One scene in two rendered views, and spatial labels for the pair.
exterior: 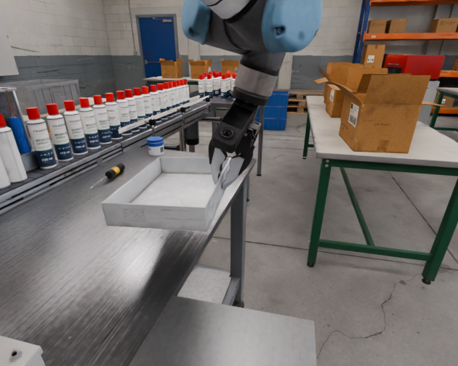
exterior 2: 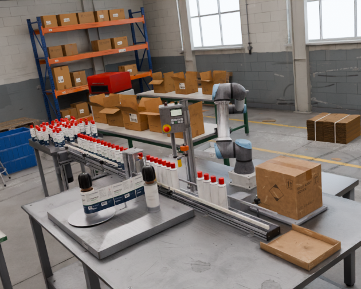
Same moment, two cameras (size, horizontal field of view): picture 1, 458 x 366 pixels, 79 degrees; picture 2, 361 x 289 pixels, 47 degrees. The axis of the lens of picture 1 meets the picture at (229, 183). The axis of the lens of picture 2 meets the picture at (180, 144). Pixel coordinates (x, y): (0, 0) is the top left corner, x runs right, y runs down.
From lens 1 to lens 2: 3.22 m
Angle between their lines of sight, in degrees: 49
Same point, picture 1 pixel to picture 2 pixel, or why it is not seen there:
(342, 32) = (17, 58)
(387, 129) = (196, 125)
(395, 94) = (195, 110)
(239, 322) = not seen: hidden behind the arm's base
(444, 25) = (102, 45)
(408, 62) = (111, 81)
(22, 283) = not seen: hidden behind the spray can
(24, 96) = not seen: outside the picture
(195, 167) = (202, 148)
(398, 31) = (73, 53)
